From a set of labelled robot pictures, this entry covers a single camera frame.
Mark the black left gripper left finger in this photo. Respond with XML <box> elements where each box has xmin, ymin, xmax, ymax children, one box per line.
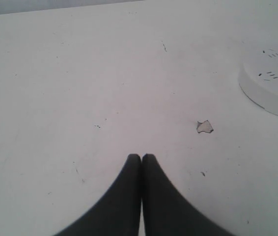
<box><xmin>57</xmin><ymin>154</ymin><xmax>141</xmax><ymax>236</ymax></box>

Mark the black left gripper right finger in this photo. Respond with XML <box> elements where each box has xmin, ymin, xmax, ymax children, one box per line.
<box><xmin>142</xmin><ymin>154</ymin><xmax>232</xmax><ymax>236</ymax></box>

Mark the white desk lamp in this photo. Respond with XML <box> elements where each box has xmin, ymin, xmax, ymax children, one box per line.
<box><xmin>238</xmin><ymin>42</ymin><xmax>278</xmax><ymax>116</ymax></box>

